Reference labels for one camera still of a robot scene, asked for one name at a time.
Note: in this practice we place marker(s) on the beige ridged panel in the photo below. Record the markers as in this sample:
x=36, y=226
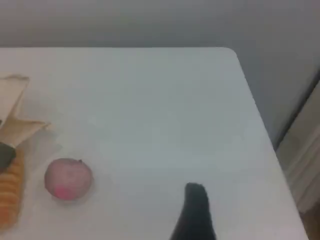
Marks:
x=305, y=162

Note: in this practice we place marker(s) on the pink peach bun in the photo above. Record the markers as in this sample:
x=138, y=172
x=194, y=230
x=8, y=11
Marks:
x=68, y=178

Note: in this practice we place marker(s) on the golden ridged horn bread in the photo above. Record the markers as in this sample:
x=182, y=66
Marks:
x=10, y=190

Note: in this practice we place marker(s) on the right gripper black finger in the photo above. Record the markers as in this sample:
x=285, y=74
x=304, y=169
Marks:
x=196, y=217

